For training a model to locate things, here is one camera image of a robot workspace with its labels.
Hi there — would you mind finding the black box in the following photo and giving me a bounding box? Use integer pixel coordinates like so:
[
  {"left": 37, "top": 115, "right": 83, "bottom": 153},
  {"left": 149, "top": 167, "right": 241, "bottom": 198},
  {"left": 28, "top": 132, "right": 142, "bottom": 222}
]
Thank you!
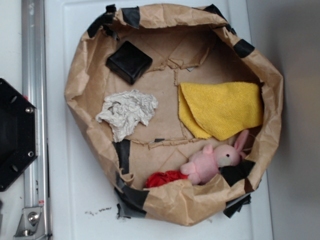
[{"left": 106, "top": 41, "right": 153, "bottom": 85}]

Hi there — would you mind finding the brown paper bag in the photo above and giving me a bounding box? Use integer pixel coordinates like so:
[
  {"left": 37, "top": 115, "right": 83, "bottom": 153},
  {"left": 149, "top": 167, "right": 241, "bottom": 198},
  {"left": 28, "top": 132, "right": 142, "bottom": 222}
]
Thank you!
[{"left": 64, "top": 3, "right": 283, "bottom": 226}]

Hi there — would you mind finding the crumpled white paper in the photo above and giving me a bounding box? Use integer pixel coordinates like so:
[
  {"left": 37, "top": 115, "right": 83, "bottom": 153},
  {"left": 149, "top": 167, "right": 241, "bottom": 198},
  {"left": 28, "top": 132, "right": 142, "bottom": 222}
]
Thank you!
[{"left": 95, "top": 89, "right": 159, "bottom": 143}]

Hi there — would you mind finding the yellow cloth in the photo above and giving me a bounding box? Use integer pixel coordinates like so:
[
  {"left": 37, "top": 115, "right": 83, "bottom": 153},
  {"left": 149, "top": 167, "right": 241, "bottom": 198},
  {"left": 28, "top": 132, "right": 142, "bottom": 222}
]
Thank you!
[{"left": 178, "top": 82, "right": 264, "bottom": 141}]

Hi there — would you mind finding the red cloth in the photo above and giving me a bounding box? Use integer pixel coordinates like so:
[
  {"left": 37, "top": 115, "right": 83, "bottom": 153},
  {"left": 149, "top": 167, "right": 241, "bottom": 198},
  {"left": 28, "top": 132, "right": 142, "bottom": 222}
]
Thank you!
[{"left": 145, "top": 170, "right": 188, "bottom": 188}]

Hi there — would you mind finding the pink plush bunny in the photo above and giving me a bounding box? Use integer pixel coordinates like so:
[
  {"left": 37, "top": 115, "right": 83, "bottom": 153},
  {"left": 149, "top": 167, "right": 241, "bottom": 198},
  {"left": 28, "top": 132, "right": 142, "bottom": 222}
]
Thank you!
[{"left": 180, "top": 129, "right": 249, "bottom": 185}]

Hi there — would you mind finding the aluminium rail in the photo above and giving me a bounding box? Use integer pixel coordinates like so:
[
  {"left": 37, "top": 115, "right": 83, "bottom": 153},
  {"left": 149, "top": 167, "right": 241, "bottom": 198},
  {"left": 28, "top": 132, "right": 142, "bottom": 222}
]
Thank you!
[{"left": 21, "top": 0, "right": 52, "bottom": 240}]

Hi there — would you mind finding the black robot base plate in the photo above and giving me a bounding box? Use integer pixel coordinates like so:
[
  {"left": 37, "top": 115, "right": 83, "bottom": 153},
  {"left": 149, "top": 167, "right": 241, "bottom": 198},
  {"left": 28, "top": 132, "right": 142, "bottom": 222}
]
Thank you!
[{"left": 0, "top": 78, "right": 37, "bottom": 192}]

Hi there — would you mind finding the metal corner bracket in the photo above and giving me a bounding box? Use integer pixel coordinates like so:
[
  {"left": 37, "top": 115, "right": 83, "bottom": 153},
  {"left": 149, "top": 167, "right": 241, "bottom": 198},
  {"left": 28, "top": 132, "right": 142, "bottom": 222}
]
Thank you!
[{"left": 13, "top": 206, "right": 46, "bottom": 240}]

